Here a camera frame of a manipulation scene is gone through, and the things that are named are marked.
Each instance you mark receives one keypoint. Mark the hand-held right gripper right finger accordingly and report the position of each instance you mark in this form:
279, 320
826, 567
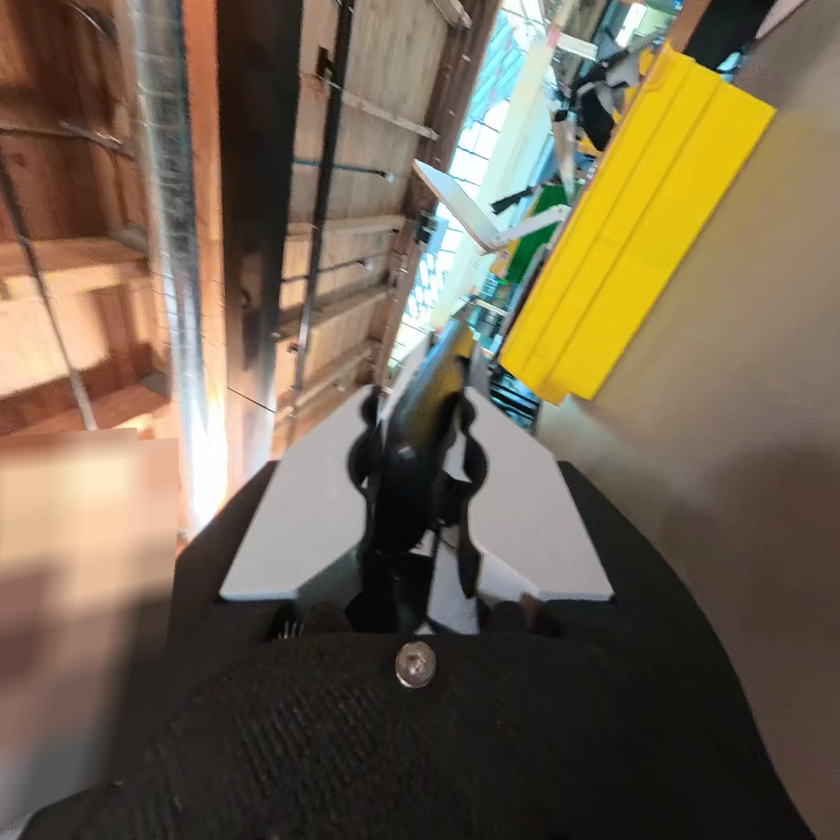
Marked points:
544, 525

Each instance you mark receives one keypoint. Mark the black and white gripper device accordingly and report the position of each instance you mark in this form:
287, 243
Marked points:
600, 98

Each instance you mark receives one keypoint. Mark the metal ventilation duct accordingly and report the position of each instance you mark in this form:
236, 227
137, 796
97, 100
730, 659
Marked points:
170, 229

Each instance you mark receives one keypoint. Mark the wooden board on white stand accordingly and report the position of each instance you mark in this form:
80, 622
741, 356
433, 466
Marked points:
459, 203

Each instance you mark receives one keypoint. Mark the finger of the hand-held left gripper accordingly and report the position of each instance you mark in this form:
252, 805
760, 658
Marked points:
405, 384

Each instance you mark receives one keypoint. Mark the green board on white stand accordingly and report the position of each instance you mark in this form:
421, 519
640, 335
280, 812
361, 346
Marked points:
535, 236

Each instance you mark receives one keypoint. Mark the yellow plastic bin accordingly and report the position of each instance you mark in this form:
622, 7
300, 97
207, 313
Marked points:
630, 229

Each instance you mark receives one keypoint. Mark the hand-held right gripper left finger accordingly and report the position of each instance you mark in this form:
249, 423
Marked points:
289, 525

